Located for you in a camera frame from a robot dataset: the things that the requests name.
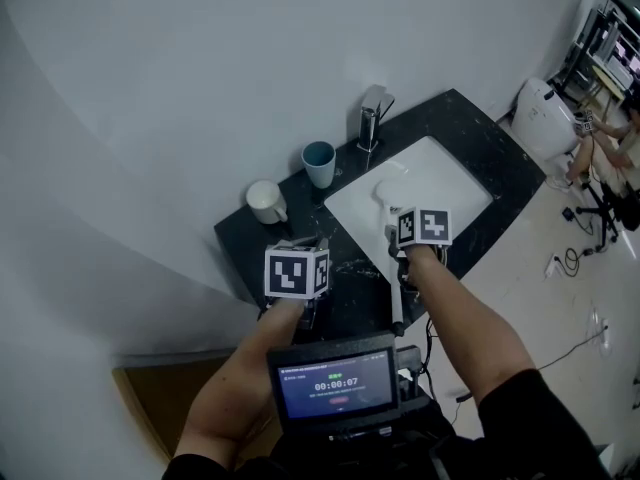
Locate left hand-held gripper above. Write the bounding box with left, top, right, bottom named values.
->
left=263, top=236, right=332, bottom=330

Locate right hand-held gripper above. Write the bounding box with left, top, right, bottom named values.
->
left=385, top=206, right=454, bottom=295

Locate white long-handled brush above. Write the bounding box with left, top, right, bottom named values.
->
left=372, top=177, right=406, bottom=338

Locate person's right forearm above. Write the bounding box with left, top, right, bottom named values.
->
left=402, top=245, right=544, bottom=407

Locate person's left forearm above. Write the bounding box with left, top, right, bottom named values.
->
left=172, top=298, right=307, bottom=464

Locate white sink basin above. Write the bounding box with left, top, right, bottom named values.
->
left=323, top=135, right=494, bottom=287

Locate white ceramic mug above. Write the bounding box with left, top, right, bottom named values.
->
left=244, top=179, right=290, bottom=225

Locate black marble vanity counter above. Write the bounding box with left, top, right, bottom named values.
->
left=213, top=87, right=547, bottom=344

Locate teal plastic cup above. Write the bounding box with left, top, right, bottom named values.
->
left=300, top=140, right=337, bottom=189

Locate chrome faucet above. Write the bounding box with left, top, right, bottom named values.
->
left=357, top=84, right=396, bottom=153

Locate black chest-mounted monitor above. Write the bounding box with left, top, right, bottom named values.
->
left=266, top=331, right=401, bottom=437

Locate white toilet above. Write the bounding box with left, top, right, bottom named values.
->
left=509, top=76, right=581, bottom=162

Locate black office chair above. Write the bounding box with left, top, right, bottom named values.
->
left=574, top=167, right=640, bottom=245

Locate person's black shirt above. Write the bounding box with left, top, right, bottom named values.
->
left=162, top=367, right=616, bottom=480

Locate metal shelf rack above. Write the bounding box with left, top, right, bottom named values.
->
left=549, top=0, right=640, bottom=114

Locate black coiled floor cable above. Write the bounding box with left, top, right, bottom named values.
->
left=563, top=246, right=609, bottom=275

